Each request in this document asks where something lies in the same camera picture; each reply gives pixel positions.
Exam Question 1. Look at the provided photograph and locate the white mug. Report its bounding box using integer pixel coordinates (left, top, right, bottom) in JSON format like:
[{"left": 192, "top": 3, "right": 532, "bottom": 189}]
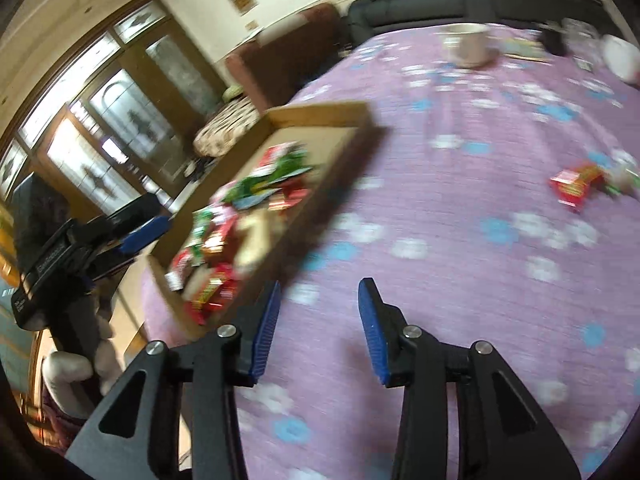
[{"left": 440, "top": 22, "right": 496, "bottom": 68}]

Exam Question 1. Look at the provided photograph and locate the cardboard box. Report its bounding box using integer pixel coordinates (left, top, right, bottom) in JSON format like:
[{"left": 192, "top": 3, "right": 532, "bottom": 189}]
[{"left": 147, "top": 101, "right": 386, "bottom": 331}]

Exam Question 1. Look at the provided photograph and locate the small red snack packet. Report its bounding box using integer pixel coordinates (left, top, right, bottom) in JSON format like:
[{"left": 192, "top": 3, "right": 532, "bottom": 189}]
[{"left": 549, "top": 162, "right": 606, "bottom": 211}]

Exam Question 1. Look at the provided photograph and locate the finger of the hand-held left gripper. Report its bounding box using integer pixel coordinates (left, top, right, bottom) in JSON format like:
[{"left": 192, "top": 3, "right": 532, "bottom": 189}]
[
  {"left": 106, "top": 192, "right": 162, "bottom": 234},
  {"left": 92, "top": 215, "right": 172, "bottom": 278}
]

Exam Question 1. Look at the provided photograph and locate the floral seat cushion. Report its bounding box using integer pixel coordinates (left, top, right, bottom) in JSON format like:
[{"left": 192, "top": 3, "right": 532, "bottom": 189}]
[{"left": 192, "top": 95, "right": 266, "bottom": 158}]

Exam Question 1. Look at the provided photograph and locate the black sofa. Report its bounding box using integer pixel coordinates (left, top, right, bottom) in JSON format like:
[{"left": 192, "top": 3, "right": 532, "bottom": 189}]
[{"left": 347, "top": 0, "right": 608, "bottom": 53}]

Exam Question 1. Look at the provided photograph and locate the wooden glass door cabinet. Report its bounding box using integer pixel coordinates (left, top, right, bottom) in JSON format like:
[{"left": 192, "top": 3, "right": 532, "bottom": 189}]
[{"left": 0, "top": 0, "right": 231, "bottom": 221}]

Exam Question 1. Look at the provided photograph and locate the clear plastic cup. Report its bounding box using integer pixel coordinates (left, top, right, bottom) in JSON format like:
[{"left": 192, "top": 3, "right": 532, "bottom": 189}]
[{"left": 562, "top": 17, "right": 601, "bottom": 41}]

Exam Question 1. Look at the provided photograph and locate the brown upholstered chair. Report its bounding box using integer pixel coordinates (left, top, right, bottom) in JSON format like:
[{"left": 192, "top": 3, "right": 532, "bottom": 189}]
[{"left": 225, "top": 2, "right": 351, "bottom": 111}]

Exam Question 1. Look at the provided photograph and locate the person's leg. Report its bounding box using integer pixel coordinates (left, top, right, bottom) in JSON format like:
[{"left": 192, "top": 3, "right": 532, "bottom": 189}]
[{"left": 47, "top": 290, "right": 116, "bottom": 376}]

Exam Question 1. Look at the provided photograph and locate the pile of mixed snacks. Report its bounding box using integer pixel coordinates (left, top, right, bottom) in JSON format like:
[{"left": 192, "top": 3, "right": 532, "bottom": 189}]
[{"left": 165, "top": 142, "right": 316, "bottom": 326}]

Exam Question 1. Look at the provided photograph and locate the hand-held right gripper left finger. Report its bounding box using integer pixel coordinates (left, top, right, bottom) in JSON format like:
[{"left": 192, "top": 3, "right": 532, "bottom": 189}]
[{"left": 65, "top": 280, "right": 282, "bottom": 480}]

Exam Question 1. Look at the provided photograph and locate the small black device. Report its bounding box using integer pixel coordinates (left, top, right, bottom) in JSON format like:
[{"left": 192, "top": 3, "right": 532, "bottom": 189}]
[{"left": 542, "top": 25, "right": 568, "bottom": 56}]

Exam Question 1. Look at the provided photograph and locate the green booklet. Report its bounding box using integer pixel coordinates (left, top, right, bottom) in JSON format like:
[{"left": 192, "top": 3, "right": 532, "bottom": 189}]
[{"left": 500, "top": 37, "right": 551, "bottom": 63}]

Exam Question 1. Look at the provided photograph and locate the person's left forearm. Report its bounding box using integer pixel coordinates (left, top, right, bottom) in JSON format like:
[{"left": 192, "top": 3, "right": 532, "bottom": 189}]
[{"left": 10, "top": 172, "right": 71, "bottom": 261}]

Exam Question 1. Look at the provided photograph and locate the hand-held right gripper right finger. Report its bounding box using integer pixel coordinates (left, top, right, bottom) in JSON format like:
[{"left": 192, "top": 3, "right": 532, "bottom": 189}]
[{"left": 357, "top": 277, "right": 582, "bottom": 480}]

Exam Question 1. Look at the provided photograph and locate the white fluffy slipper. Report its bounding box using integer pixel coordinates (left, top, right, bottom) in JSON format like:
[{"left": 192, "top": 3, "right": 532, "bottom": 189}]
[
  {"left": 42, "top": 350, "right": 96, "bottom": 411},
  {"left": 95, "top": 305, "right": 126, "bottom": 396}
]

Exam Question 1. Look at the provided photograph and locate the white plastic bottle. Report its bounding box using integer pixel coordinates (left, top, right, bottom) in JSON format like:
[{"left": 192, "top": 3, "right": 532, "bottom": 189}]
[{"left": 600, "top": 34, "right": 640, "bottom": 83}]

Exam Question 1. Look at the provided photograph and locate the pale yellow-green snack packet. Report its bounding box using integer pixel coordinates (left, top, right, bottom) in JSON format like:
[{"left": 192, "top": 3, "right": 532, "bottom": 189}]
[{"left": 602, "top": 152, "right": 640, "bottom": 196}]

